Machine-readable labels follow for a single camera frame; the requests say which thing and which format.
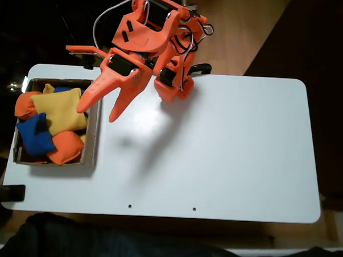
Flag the blue bean bag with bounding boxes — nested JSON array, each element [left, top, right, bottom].
[[53, 86, 86, 95], [15, 111, 58, 158]]

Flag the brown cardboard box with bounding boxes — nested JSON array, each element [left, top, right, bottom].
[[13, 76, 104, 169]]

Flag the orange bean bag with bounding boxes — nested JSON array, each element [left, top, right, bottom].
[[46, 130, 85, 167], [14, 90, 43, 122]]

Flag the black base clamp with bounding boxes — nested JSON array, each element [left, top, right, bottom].
[[189, 63, 213, 78]]

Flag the office chair base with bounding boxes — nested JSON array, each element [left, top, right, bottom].
[[181, 0, 198, 11]]

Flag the black table clamp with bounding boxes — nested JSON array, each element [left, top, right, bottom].
[[0, 183, 26, 204]]

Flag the person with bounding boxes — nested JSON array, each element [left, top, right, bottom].
[[0, 210, 343, 257]]

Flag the orange camera mount with camera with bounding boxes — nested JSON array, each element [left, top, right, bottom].
[[64, 44, 108, 72]]

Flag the thin gripper servo wire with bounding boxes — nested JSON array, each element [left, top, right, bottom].
[[91, 0, 151, 53]]

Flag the thin arm servo wires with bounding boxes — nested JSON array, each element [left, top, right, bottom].
[[174, 20, 216, 56]]

